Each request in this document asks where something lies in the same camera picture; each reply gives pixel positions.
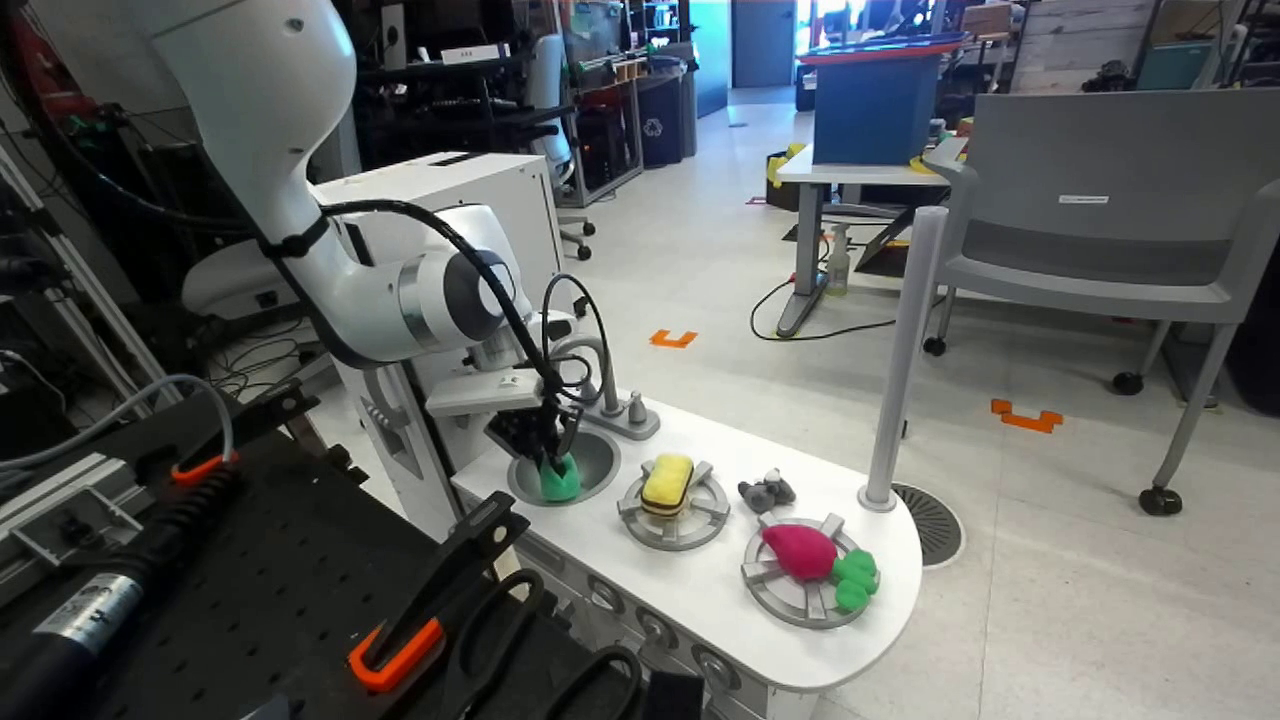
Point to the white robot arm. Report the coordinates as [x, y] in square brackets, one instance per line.
[265, 85]

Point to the yellow plush toy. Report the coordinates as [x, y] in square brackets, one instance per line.
[664, 483]

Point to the orange black clamp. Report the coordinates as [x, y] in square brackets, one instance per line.
[409, 638]

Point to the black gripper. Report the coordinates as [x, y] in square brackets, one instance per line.
[516, 408]

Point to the black perforated breadboard table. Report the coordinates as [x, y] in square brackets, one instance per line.
[247, 593]

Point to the round grey sink basin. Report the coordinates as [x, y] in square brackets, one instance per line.
[597, 459]

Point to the grey side table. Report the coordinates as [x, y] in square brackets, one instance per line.
[829, 202]

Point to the grey vertical pole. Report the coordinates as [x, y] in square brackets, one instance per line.
[910, 330]

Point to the pink and green radish plushy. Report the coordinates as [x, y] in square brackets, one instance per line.
[813, 559]

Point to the white toy kitchen counter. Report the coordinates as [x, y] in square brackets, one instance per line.
[714, 596]

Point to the grey toy stove knob piece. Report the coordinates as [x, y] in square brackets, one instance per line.
[765, 494]

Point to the grey office chair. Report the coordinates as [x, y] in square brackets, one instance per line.
[1143, 205]

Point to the grey toy faucet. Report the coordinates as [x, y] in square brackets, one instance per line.
[580, 336]

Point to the blue storage bin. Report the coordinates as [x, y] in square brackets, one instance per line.
[872, 102]

